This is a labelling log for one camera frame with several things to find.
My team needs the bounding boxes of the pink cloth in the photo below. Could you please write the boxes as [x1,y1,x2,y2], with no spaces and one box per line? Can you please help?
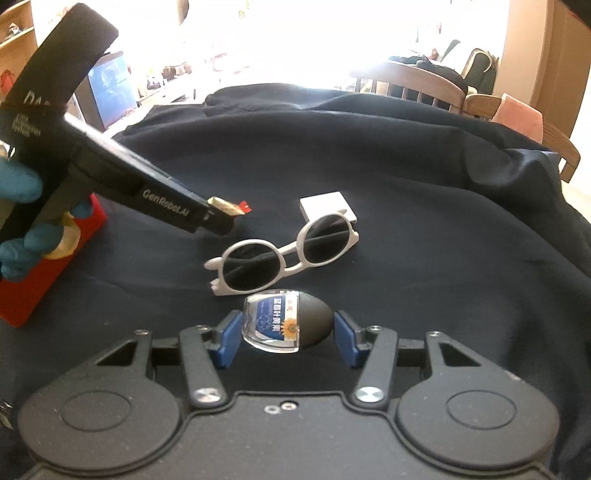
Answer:
[491,93,544,145]

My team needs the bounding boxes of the red storage box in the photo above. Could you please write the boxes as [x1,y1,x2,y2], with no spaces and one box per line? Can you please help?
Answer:
[0,194,110,328]

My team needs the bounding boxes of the dark blue cloth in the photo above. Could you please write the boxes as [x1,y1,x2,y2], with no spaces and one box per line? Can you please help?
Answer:
[0,84,591,480]

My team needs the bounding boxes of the person's left hand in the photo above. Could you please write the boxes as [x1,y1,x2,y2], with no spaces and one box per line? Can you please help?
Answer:
[0,157,94,283]

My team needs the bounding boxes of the small white square box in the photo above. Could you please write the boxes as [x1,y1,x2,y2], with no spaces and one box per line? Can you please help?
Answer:
[299,190,359,223]

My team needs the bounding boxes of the wooden door panel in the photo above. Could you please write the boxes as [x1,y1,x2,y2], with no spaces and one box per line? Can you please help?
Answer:
[501,0,591,141]

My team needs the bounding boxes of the wooden shelf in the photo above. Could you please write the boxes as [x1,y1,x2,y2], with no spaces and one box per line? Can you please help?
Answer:
[0,0,38,90]

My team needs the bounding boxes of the green armchair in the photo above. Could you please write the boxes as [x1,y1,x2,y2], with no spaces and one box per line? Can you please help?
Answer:
[434,39,500,96]

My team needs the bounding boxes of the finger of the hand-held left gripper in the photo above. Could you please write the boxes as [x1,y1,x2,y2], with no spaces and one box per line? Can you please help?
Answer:
[198,209,238,234]

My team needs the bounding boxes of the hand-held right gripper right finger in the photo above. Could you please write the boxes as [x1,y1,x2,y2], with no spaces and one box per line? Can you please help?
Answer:
[332,310,478,409]

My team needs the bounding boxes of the red gold snack packet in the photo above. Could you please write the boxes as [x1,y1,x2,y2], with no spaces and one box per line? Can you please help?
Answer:
[207,196,253,217]

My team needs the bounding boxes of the black framed blue screen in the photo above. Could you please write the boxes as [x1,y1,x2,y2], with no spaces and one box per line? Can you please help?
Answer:
[73,51,140,133]

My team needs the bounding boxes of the dark clothes pile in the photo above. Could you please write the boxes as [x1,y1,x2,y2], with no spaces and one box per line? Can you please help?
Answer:
[387,54,468,89]

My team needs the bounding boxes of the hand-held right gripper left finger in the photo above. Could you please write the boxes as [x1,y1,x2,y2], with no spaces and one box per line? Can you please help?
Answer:
[95,310,245,409]

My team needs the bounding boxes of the white round sunglasses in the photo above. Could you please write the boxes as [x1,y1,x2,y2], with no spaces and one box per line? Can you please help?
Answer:
[203,208,362,297]

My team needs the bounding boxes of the clear bottle with black cap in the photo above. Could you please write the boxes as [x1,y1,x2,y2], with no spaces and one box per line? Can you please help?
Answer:
[241,289,334,354]

